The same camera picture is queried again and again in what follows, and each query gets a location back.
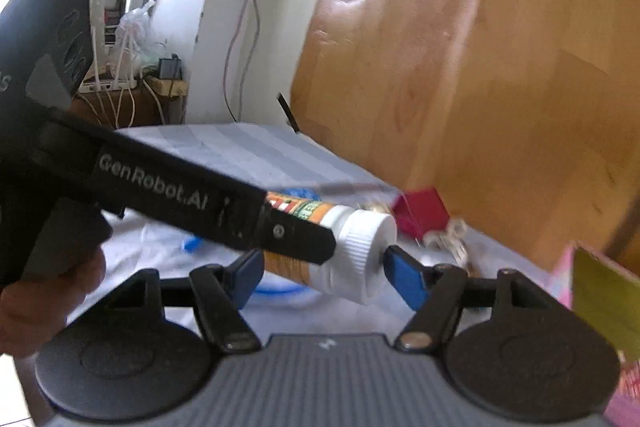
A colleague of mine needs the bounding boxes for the wood pattern headboard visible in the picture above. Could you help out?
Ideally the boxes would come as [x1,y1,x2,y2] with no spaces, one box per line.
[291,0,639,269]

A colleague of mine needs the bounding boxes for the wooden side shelf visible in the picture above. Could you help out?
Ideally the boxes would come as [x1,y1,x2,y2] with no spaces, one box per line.
[70,76,189,129]

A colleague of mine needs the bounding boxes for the magenta red gift box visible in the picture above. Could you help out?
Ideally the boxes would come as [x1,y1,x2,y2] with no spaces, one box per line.
[392,187,450,239]

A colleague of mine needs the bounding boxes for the person's left hand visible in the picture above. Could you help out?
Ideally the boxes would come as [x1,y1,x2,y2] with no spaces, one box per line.
[1,248,105,359]

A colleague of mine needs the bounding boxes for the white cap vitamin bottle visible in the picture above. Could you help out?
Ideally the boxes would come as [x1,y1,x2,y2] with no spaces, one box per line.
[265,192,397,303]

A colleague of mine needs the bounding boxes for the blue polka dot bow headband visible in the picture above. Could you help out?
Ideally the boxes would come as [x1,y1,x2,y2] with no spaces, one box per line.
[182,187,321,299]

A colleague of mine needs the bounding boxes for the dark power adapter box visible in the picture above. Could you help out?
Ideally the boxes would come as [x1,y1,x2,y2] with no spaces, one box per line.
[157,53,182,80]

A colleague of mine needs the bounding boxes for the red and black wires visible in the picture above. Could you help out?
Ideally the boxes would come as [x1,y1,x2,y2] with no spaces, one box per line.
[221,0,264,122]

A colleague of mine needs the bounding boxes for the pink macaron biscuit tin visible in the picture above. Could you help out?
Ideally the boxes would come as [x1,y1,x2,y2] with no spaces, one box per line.
[547,244,639,426]

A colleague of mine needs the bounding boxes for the black tape strip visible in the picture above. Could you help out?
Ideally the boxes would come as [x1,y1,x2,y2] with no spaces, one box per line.
[277,93,300,133]

